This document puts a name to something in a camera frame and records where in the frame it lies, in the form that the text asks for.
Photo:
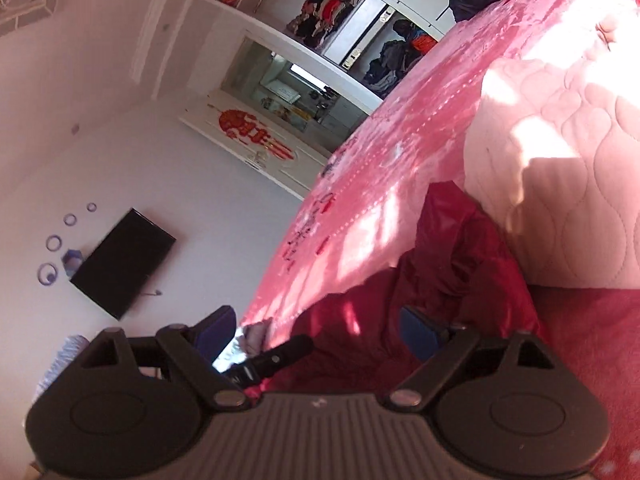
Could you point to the kitchen window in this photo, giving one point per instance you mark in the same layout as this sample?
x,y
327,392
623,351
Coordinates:
x,y
305,74

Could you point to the pile of folded clothes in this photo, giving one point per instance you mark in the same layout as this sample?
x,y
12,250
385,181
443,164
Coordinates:
x,y
325,10

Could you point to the red knot door decoration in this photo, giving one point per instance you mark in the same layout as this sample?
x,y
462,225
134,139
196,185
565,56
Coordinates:
x,y
250,127

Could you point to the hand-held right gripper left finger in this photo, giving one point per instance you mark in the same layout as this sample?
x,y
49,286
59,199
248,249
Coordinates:
x,y
217,335

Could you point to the black wall television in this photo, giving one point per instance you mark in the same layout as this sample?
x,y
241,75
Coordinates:
x,y
120,265

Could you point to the blue hexagon wall shelf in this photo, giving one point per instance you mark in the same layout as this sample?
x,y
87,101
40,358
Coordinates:
x,y
71,261

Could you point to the white door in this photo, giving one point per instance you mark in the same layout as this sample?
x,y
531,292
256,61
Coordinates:
x,y
300,170

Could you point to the pale pink quilted blanket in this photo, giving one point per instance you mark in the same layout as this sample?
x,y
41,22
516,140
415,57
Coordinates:
x,y
575,185

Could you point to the pink bed sheet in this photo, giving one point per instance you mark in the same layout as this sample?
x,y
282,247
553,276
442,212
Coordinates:
x,y
400,135

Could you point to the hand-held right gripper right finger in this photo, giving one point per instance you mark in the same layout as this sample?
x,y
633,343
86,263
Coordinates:
x,y
417,332

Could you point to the pile of dark clothes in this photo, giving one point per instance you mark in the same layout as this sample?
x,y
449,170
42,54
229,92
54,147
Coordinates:
x,y
395,55

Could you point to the red down jacket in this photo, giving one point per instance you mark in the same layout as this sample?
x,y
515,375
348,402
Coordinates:
x,y
450,260

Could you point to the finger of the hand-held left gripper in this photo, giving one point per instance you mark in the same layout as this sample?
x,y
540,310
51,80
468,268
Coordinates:
x,y
280,352

